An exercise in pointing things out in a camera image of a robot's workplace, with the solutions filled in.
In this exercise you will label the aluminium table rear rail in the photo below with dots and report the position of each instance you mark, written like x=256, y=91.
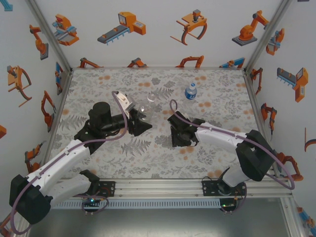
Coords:
x=158, y=68

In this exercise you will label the clear unlabelled plastic bottle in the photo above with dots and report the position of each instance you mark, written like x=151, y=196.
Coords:
x=148, y=108

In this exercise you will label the aluminium frame post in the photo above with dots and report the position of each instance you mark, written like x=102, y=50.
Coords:
x=290, y=217
x=49, y=34
x=267, y=33

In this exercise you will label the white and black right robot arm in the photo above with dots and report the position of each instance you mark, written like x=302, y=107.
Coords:
x=217, y=135

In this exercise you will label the blue label plastic bottle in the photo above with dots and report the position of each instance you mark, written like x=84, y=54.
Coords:
x=190, y=94

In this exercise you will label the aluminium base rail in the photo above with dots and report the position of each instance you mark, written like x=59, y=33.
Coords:
x=160, y=187

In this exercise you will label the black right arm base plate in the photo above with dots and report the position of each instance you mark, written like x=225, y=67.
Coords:
x=207, y=188

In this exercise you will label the aluminium table side rail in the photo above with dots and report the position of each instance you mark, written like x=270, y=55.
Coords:
x=55, y=123
x=253, y=98

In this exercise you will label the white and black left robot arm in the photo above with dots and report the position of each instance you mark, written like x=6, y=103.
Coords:
x=61, y=158

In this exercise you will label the small circuit board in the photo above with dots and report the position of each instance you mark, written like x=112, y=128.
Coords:
x=90, y=201
x=227, y=204

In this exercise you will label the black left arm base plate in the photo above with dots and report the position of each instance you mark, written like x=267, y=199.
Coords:
x=108, y=188

